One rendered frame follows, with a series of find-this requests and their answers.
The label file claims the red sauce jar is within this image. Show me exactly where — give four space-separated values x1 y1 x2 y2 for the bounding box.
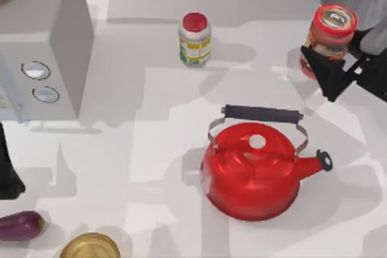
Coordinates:
299 4 359 79

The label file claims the red-lidded jar, yellow-green label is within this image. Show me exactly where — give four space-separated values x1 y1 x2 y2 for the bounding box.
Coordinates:
178 11 212 68

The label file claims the pale microwave oven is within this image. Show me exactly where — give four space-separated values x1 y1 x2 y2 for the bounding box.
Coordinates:
0 0 95 124

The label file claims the round microwave knob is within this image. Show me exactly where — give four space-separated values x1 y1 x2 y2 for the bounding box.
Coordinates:
21 60 51 81
31 85 60 103

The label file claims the gold can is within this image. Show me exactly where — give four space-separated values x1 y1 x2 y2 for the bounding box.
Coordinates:
58 232 122 258

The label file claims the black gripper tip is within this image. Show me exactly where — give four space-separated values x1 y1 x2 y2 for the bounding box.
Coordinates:
0 121 27 201

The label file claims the purple eggplant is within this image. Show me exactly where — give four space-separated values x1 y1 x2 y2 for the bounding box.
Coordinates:
0 210 46 242

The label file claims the red kettle with black handle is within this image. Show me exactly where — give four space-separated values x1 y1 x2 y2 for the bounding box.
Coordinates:
200 104 334 222

